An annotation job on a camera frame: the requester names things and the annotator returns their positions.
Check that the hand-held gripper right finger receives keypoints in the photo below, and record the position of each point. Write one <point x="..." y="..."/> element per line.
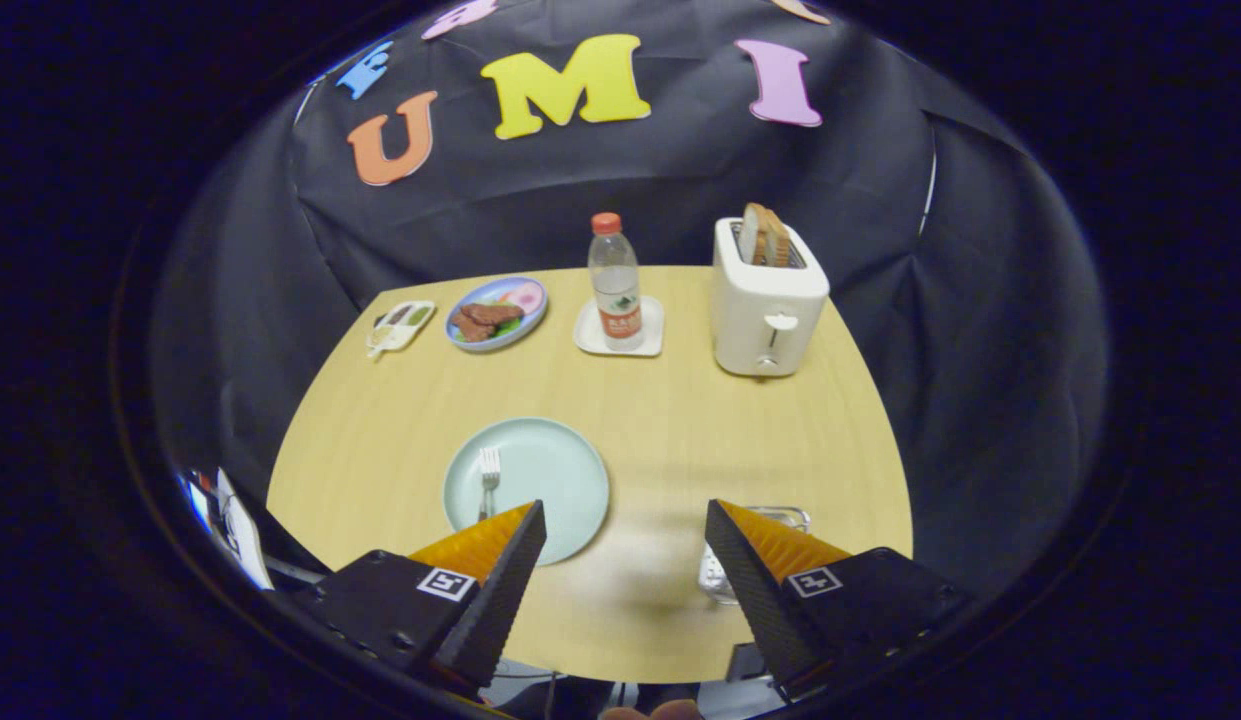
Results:
<point x="750" y="590"/>

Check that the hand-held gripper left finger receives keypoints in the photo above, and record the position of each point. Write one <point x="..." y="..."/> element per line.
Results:
<point x="505" y="590"/>

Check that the clear glass container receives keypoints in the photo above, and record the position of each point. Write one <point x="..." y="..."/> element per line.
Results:
<point x="713" y="580"/>

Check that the light green plate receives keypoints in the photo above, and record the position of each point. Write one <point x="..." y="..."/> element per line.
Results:
<point x="550" y="470"/>

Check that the white papers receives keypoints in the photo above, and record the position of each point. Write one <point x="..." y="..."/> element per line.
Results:
<point x="242" y="535"/>

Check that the brown meat piece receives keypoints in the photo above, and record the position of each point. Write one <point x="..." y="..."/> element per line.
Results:
<point x="480" y="322"/>

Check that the white square coaster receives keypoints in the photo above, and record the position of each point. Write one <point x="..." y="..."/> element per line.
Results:
<point x="652" y="335"/>

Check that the white divided sauce dish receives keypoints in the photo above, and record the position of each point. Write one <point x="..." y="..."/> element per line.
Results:
<point x="405" y="322"/>

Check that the white toaster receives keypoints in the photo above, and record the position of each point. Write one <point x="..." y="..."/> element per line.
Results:
<point x="760" y="300"/>

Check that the pink ham slice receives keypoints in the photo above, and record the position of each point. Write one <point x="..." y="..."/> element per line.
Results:
<point x="525" y="296"/>

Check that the blue plate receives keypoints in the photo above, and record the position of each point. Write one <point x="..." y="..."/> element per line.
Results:
<point x="498" y="289"/>

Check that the clear water bottle red cap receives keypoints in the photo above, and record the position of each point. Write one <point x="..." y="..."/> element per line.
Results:
<point x="616" y="290"/>

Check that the black backdrop cloth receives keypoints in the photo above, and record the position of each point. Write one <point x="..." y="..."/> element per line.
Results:
<point x="680" y="170"/>

